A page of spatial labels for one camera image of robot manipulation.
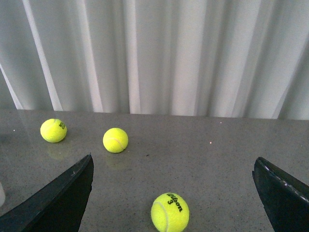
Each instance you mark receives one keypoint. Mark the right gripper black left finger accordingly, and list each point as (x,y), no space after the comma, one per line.
(58,207)

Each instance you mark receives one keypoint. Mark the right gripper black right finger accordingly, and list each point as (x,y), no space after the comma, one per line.
(285,198)

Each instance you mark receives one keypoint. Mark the Wilson tennis ball can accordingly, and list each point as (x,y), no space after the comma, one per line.
(2,195)

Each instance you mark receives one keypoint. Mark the tennis ball centre left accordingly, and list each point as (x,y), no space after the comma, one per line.
(53,130)

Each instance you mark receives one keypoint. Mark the tennis ball centre right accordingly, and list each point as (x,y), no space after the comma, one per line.
(115,140)

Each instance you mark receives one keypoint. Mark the tennis ball with Wilson print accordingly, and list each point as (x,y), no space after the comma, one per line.
(170,213)

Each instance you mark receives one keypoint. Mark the white pleated curtain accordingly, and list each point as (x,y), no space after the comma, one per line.
(224,58)

